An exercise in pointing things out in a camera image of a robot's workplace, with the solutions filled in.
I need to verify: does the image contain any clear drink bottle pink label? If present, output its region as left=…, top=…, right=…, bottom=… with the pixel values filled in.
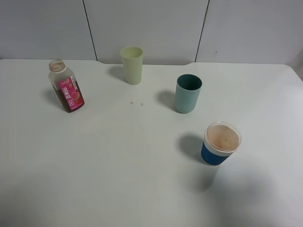
left=48, top=60, right=85, bottom=113

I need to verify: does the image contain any teal plastic cup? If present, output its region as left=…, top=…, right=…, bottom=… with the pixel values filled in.
left=174, top=74, right=202, bottom=114

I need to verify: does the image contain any pale yellow plastic cup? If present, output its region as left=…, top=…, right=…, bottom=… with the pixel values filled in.
left=120, top=46, right=143, bottom=85

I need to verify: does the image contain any clear cup blue sleeve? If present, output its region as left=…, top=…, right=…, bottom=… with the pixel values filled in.
left=201, top=121, right=241, bottom=166

